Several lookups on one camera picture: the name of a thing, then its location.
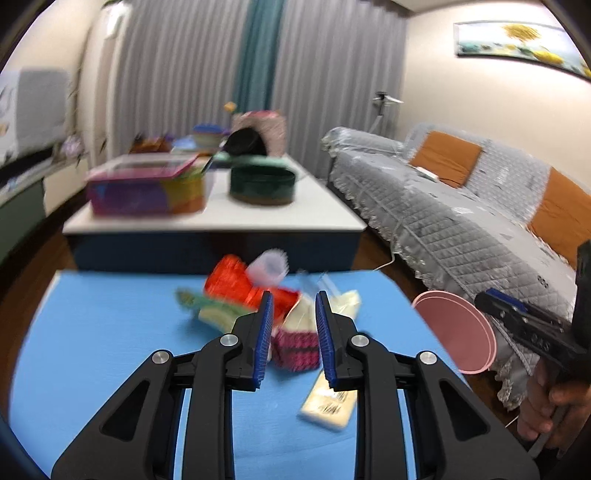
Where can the grey quilted sofa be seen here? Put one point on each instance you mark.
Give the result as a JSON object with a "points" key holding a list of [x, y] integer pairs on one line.
{"points": [[438, 221]]}

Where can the grey curtain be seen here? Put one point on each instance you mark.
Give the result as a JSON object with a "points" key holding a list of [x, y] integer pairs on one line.
{"points": [[175, 69], [337, 69]]}

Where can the orange sofa cushion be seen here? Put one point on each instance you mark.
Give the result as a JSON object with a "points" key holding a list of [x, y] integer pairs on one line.
{"points": [[561, 217], [445, 159]]}

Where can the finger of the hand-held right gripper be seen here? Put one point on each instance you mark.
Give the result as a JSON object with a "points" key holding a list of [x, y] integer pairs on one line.
{"points": [[521, 323]]}

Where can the teal curtain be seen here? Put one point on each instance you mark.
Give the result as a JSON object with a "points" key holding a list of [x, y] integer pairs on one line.
{"points": [[258, 50]]}

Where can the brown teapot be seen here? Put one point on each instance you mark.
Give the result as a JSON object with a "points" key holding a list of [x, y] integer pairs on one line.
{"points": [[150, 145]]}

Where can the clear plastic straw packet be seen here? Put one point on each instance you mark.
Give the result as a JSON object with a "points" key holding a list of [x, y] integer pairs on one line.
{"points": [[318, 282]]}

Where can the person's right hand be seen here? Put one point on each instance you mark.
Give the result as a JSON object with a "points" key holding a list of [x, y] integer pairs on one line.
{"points": [[535, 404]]}

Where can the television cabinet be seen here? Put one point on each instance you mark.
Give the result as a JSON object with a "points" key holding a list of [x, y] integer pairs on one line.
{"points": [[18, 207]]}

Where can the white floor stand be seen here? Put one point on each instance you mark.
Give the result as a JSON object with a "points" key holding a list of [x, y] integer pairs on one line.
{"points": [[383, 99]]}

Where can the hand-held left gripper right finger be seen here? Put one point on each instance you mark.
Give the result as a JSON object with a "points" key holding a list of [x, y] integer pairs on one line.
{"points": [[323, 341]]}

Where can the pink knitted item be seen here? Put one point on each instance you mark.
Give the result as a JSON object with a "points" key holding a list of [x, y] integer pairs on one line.
{"points": [[295, 353]]}

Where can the colourful storage box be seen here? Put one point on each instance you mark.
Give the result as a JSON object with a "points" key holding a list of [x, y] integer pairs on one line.
{"points": [[138, 196]]}

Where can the pink plastic bin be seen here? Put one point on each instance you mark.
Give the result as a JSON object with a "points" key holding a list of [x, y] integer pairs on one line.
{"points": [[452, 327]]}

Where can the green snack wrapper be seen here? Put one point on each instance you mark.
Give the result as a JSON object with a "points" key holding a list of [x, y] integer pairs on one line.
{"points": [[207, 307]]}

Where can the white coffee table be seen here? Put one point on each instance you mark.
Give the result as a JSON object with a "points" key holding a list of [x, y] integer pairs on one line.
{"points": [[207, 217]]}

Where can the bubble wrap roll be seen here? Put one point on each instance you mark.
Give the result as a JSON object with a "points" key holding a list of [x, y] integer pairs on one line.
{"points": [[270, 267]]}

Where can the stack of coloured bowls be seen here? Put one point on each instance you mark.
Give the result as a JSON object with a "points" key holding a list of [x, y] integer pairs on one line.
{"points": [[207, 134]]}

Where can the grey television cover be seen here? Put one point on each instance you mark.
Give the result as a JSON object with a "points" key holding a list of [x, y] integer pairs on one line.
{"points": [[37, 106]]}

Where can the mint green box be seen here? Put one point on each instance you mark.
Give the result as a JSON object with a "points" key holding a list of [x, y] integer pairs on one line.
{"points": [[251, 160]]}

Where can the pink lace basket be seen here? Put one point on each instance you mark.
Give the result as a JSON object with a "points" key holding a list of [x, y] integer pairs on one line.
{"points": [[275, 129]]}

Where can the red package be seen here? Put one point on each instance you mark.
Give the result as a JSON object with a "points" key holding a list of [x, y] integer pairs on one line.
{"points": [[231, 279]]}

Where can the cream tissue packet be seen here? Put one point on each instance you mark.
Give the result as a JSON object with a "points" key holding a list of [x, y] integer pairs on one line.
{"points": [[325, 408]]}

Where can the blue tablecloth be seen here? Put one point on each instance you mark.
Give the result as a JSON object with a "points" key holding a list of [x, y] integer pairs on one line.
{"points": [[115, 346]]}

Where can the cream paper carton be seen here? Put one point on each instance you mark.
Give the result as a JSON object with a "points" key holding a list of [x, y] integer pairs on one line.
{"points": [[300, 316]]}

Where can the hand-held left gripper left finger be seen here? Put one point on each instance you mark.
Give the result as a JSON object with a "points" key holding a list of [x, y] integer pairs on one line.
{"points": [[264, 341]]}

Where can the flower wall painting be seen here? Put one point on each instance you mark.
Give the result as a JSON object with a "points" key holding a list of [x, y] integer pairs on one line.
{"points": [[508, 41]]}

